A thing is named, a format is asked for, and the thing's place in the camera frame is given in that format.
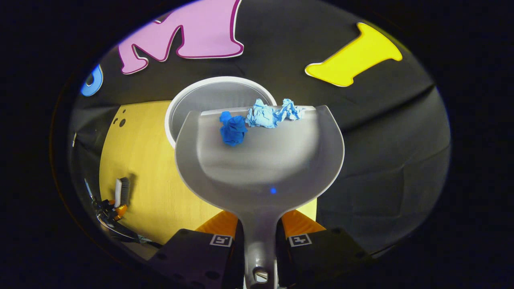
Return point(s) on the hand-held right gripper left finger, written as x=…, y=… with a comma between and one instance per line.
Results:
x=192, y=261

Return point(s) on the white ribbed garbage bin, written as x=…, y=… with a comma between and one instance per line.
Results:
x=213, y=94

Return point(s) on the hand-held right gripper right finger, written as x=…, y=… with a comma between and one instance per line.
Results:
x=321, y=257

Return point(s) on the dark blue paper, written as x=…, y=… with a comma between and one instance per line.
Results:
x=233, y=130

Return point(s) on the light blue paper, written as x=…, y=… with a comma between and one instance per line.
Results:
x=265, y=116

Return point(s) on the grey dustpan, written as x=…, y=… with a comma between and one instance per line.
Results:
x=261, y=168

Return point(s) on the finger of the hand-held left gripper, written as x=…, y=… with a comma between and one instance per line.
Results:
x=121, y=210

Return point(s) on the small grey broom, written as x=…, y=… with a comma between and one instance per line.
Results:
x=121, y=190

